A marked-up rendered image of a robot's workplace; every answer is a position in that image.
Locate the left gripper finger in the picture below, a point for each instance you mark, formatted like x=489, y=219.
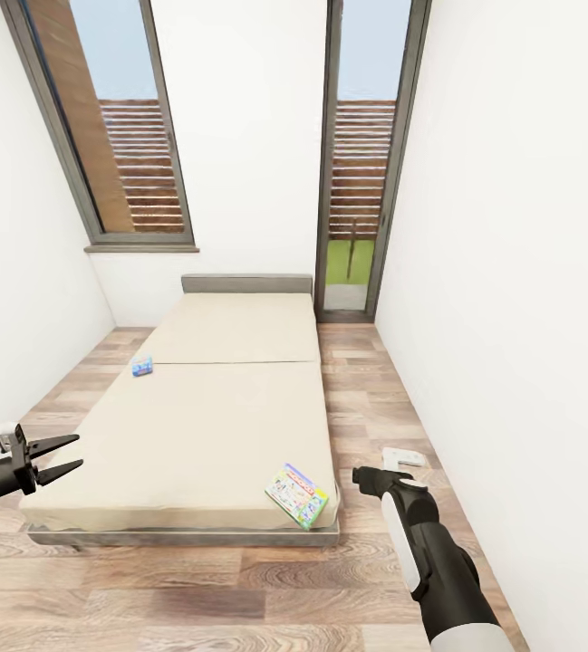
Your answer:
x=50, y=474
x=43, y=446

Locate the door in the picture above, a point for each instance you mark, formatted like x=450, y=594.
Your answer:
x=373, y=52

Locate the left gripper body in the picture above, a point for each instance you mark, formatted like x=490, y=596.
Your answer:
x=14, y=474

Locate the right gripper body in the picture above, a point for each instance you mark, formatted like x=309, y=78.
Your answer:
x=371, y=479

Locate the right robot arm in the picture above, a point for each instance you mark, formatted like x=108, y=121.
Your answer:
x=441, y=576

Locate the board game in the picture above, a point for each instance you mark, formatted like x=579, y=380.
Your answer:
x=142, y=365
x=300, y=498

